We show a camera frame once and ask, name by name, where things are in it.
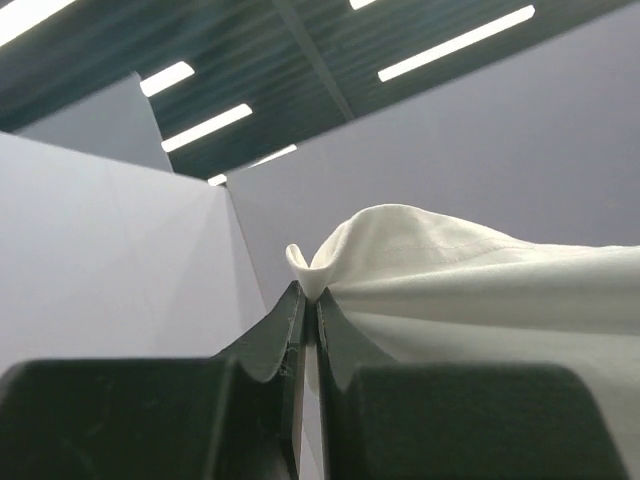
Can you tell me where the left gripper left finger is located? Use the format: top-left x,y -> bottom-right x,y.
1,283 -> 306,479

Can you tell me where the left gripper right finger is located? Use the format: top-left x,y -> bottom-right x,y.
314,292 -> 628,479

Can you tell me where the white t shirt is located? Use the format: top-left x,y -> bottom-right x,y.
286,204 -> 639,478

